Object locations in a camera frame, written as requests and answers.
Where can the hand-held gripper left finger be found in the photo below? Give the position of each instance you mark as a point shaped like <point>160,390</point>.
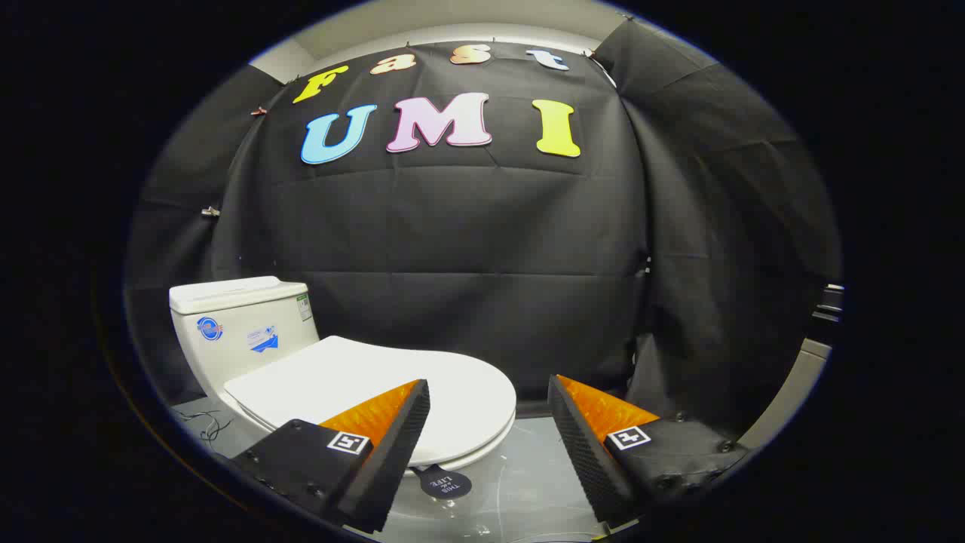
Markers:
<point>392,460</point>

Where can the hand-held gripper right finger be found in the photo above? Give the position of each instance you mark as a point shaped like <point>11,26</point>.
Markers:
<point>588,460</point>

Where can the white toilet lid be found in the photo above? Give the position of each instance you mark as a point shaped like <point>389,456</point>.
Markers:
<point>452,392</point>

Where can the white toilet seat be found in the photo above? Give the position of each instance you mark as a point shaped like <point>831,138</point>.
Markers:
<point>475,458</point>

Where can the white ceramic toilet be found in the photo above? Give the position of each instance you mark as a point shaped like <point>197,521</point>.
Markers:
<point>234,317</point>

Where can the grey white cabinet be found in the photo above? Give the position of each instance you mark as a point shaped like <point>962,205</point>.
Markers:
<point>791,392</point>

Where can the black backdrop cloth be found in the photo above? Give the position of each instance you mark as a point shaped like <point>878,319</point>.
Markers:
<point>452,226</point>

